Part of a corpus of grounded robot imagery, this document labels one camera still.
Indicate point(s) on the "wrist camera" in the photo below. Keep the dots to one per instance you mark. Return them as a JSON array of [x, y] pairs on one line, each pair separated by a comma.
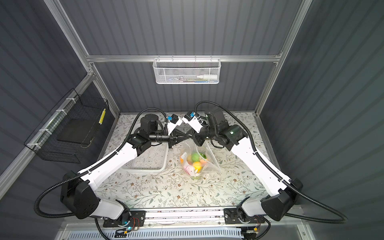
[[193, 120], [173, 122]]

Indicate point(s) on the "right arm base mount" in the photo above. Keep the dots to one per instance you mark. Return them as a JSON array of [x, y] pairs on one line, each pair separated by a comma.
[[238, 216]]

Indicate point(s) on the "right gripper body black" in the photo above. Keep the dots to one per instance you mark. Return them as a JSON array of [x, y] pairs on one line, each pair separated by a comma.
[[206, 133]]

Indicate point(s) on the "white tube in basket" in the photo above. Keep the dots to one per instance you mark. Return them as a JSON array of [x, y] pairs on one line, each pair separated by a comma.
[[208, 77]]

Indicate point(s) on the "yellow round fruit toy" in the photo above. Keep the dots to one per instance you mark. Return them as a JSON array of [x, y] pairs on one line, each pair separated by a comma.
[[197, 166]]

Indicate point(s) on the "white plastic basket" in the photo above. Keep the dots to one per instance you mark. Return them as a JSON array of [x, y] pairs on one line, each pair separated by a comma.
[[153, 160]]

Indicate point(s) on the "clear zip top bag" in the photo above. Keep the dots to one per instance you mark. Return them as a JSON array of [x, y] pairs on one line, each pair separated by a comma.
[[209, 162]]

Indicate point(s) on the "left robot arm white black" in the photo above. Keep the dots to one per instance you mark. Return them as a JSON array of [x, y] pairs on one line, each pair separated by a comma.
[[78, 189]]

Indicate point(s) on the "green pear toy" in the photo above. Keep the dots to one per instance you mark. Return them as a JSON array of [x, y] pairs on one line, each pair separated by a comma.
[[196, 177]]

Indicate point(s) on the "black wire wall basket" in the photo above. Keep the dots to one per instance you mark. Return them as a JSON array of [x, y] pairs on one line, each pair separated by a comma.
[[43, 141]]

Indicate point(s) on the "yellow marker pen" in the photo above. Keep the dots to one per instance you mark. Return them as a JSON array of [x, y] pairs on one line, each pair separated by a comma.
[[102, 116]]

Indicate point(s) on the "green lime toy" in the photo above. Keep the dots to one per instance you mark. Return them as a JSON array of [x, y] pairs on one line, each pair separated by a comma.
[[195, 157]]

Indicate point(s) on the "black pad in basket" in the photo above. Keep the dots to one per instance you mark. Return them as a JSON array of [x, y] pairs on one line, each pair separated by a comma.
[[78, 132]]

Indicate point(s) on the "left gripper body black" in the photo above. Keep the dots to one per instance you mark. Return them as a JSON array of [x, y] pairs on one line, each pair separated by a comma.
[[160, 136]]

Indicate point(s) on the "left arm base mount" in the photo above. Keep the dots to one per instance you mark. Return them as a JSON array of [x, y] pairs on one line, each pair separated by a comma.
[[127, 219]]

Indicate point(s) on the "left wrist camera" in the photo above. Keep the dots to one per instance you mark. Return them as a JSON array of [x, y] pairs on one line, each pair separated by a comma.
[[173, 122]]

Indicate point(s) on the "white wire wall basket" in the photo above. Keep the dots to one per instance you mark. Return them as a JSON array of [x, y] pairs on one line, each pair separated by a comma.
[[185, 73]]

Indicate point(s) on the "aluminium front rail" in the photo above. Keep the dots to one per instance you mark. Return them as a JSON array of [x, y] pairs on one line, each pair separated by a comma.
[[199, 217]]

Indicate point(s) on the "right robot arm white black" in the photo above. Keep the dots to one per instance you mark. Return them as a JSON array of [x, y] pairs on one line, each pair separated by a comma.
[[282, 192]]

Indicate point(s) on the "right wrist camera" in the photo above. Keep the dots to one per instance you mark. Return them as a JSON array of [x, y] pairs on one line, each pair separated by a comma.
[[193, 120]]

